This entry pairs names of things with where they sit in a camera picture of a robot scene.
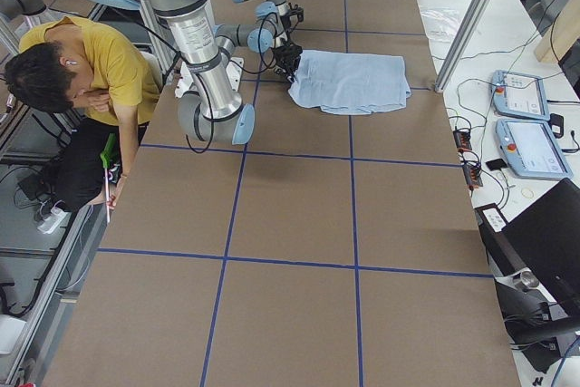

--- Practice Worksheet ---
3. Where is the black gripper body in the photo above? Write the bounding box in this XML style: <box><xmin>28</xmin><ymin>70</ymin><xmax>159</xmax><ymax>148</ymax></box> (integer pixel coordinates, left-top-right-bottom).
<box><xmin>273</xmin><ymin>42</ymin><xmax>303</xmax><ymax>74</ymax></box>
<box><xmin>276</xmin><ymin>3</ymin><xmax>304</xmax><ymax>45</ymax></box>

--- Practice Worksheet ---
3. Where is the light blue button-up shirt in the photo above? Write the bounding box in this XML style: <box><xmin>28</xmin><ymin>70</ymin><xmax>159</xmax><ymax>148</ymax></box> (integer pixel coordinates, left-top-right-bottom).
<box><xmin>289</xmin><ymin>50</ymin><xmax>411</xmax><ymax>115</ymax></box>

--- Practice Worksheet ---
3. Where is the clear plastic bag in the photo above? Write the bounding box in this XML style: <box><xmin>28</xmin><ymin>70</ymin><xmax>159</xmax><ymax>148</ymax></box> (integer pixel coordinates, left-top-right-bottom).
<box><xmin>419</xmin><ymin>6</ymin><xmax>463</xmax><ymax>44</ymax></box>

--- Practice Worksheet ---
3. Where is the orange black usb hub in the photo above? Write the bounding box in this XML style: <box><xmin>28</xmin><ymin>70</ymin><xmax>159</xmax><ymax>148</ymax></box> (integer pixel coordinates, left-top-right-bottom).
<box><xmin>453</xmin><ymin>130</ymin><xmax>473</xmax><ymax>152</ymax></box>

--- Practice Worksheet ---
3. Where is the person in yellow shirt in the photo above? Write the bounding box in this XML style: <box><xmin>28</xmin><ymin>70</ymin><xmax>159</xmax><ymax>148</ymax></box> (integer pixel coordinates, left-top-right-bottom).
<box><xmin>5</xmin><ymin>16</ymin><xmax>160</xmax><ymax>211</ymax></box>

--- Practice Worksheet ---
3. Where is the upper blue teach pendant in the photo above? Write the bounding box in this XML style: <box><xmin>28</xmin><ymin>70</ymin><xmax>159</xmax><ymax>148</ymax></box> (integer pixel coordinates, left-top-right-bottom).
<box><xmin>491</xmin><ymin>70</ymin><xmax>550</xmax><ymax>121</ymax></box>

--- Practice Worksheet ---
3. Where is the blue teach pendant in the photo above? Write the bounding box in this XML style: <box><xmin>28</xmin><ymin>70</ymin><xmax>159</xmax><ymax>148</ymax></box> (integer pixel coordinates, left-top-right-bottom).
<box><xmin>495</xmin><ymin>118</ymin><xmax>574</xmax><ymax>180</ymax></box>
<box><xmin>491</xmin><ymin>70</ymin><xmax>550</xmax><ymax>121</ymax></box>

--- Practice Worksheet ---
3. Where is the lower blue teach pendant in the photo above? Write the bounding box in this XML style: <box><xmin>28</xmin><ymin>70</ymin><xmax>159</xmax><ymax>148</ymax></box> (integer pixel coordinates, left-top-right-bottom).
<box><xmin>495</xmin><ymin>118</ymin><xmax>574</xmax><ymax>180</ymax></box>

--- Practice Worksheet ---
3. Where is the white power strip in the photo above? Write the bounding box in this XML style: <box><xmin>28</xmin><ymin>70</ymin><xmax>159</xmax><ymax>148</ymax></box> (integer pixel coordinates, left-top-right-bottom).
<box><xmin>37</xmin><ymin>206</ymin><xmax>71</xmax><ymax>235</ymax></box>

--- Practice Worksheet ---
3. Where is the black monitor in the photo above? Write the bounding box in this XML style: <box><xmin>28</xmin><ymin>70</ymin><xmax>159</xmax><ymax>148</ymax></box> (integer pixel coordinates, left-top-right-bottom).
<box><xmin>475</xmin><ymin>179</ymin><xmax>579</xmax><ymax>315</ymax></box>

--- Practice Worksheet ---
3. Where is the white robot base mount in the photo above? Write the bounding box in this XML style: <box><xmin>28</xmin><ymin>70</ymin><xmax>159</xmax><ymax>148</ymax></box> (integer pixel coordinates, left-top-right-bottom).
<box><xmin>175</xmin><ymin>57</ymin><xmax>244</xmax><ymax>99</ymax></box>

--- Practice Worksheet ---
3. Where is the green handled tool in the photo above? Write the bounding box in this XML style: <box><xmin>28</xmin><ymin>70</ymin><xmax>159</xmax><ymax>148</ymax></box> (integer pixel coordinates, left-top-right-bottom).
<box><xmin>100</xmin><ymin>133</ymin><xmax>116</xmax><ymax>224</ymax></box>

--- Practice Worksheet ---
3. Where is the aluminium frame post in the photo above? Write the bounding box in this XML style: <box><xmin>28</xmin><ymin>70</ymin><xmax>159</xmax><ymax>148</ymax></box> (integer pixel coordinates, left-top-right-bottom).
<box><xmin>434</xmin><ymin>0</ymin><xmax>490</xmax><ymax>93</ymax></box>

